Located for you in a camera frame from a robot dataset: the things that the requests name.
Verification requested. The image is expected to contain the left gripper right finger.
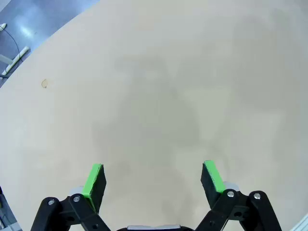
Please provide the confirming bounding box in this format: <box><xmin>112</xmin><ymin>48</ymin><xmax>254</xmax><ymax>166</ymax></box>
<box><xmin>194</xmin><ymin>160</ymin><xmax>282</xmax><ymax>231</ymax></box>

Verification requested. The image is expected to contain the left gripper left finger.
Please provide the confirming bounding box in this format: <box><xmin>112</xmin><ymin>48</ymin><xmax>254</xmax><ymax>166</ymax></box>
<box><xmin>30</xmin><ymin>163</ymin><xmax>112</xmax><ymax>231</ymax></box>

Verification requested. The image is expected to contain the white ribbed base platform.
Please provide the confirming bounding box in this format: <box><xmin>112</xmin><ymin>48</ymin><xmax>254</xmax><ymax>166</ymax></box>
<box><xmin>292</xmin><ymin>213</ymin><xmax>308</xmax><ymax>231</ymax></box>

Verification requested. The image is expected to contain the black floor cable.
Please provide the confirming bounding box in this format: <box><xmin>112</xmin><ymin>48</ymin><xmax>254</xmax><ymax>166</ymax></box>
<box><xmin>0</xmin><ymin>28</ymin><xmax>21</xmax><ymax>79</ymax></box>

